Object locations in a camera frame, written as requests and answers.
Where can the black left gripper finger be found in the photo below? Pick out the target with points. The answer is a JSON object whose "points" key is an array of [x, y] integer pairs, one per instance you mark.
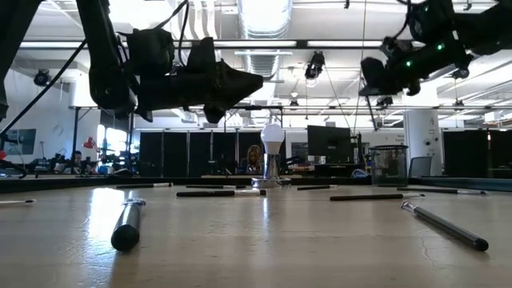
{"points": [[214, 114], [240, 86]]}

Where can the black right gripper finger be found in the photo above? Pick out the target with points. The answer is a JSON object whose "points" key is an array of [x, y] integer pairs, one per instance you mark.
{"points": [[378, 92], [378, 74]]}

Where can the black pen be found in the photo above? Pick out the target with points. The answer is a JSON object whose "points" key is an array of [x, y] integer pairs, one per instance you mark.
{"points": [[448, 227], [368, 197]]}

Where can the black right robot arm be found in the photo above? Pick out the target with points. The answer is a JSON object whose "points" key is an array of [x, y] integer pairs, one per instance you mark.
{"points": [[480, 28]]}

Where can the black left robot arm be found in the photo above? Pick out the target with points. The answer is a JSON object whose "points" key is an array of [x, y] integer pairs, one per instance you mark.
{"points": [[104, 60]]}

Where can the person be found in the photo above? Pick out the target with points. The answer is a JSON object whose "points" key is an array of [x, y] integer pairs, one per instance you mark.
{"points": [[254, 156], [77, 158]]}

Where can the black partition panels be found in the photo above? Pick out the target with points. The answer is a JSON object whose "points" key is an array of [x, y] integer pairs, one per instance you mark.
{"points": [[464, 154], [172, 154]]}

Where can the white light bulb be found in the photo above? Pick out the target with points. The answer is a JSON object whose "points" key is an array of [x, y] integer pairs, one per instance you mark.
{"points": [[272, 136]]}

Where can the black computer monitor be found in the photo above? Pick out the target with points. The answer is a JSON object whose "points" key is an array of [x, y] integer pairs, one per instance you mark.
{"points": [[330, 144]]}

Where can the black overhead crossbar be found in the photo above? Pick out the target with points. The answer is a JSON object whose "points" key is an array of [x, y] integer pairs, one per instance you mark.
{"points": [[300, 44]]}

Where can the black mesh pencil cup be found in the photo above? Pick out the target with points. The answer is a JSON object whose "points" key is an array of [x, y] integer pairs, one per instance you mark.
{"points": [[388, 166]]}

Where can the chrome bulb stand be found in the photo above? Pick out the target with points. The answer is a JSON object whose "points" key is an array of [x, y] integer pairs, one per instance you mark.
{"points": [[271, 176]]}

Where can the grey office chair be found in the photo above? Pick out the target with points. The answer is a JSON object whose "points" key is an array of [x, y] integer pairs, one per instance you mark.
{"points": [[420, 167]]}

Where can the red desk lamp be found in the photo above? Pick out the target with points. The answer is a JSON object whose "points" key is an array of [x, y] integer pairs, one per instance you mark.
{"points": [[89, 144]]}

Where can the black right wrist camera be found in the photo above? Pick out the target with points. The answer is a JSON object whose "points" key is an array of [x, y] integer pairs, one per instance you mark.
{"points": [[394, 48]]}

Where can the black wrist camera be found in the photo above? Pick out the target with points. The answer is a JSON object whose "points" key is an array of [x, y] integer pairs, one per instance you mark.
{"points": [[202, 56], [394, 48]]}

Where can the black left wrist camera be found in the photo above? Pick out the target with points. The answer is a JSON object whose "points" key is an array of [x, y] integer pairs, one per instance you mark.
{"points": [[202, 56]]}

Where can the black ceiling-hung camera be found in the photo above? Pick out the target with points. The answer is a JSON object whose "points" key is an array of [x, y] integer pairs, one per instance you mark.
{"points": [[315, 64]]}

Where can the silver ventilation duct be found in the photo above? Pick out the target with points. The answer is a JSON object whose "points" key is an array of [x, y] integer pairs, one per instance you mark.
{"points": [[264, 24]]}

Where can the round black wall lamp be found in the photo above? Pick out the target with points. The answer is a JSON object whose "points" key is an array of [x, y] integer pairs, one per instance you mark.
{"points": [[41, 77]]}

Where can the dark wall picture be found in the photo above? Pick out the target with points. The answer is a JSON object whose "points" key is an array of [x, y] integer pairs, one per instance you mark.
{"points": [[22, 140]]}

